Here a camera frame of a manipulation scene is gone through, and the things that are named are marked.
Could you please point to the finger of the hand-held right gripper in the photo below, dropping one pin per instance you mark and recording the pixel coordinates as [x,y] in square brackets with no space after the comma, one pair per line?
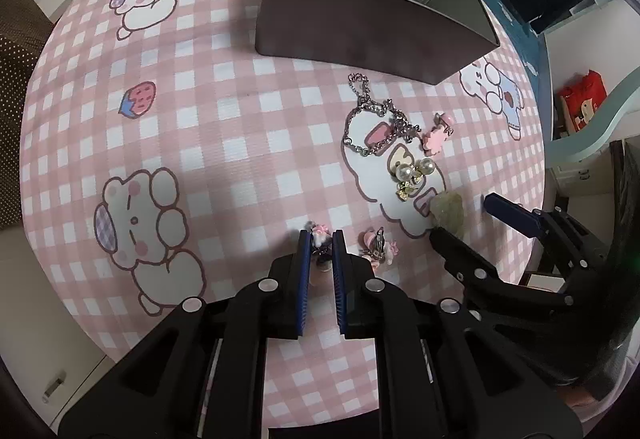
[452,249]
[510,214]

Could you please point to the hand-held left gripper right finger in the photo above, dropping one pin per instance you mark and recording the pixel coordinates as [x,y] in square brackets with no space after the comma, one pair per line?
[340,279]

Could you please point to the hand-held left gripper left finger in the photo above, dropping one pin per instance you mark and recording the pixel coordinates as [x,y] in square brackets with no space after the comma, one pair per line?
[303,279]

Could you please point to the pale green pendant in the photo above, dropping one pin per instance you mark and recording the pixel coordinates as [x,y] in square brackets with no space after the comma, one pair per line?
[446,211]

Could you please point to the pink bow dark charm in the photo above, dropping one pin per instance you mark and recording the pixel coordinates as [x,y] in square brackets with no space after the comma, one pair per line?
[320,241]

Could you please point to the pink silver charm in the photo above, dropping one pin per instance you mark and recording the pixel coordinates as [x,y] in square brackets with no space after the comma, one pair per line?
[380,246]

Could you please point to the pearl gold earrings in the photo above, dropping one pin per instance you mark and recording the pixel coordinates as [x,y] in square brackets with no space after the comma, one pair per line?
[401,173]

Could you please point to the grey metal tin box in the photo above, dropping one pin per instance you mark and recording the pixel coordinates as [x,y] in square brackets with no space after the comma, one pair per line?
[350,34]

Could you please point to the dark furniture edge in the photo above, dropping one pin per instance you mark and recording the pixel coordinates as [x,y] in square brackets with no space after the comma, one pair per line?
[625,199]

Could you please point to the red bag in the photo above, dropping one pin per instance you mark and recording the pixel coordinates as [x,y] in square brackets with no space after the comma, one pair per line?
[580,104]

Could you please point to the pink checked tablecloth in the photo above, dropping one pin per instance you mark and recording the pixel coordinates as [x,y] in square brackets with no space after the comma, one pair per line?
[225,119]

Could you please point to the white cabinet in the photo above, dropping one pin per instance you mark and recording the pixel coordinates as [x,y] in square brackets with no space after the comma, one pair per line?
[40,319]

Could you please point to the brown dotted cloth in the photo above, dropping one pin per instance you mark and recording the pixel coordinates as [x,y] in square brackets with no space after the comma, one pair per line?
[17,69]

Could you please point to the teal bunk bed frame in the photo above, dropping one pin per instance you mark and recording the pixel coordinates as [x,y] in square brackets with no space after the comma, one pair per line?
[590,134]

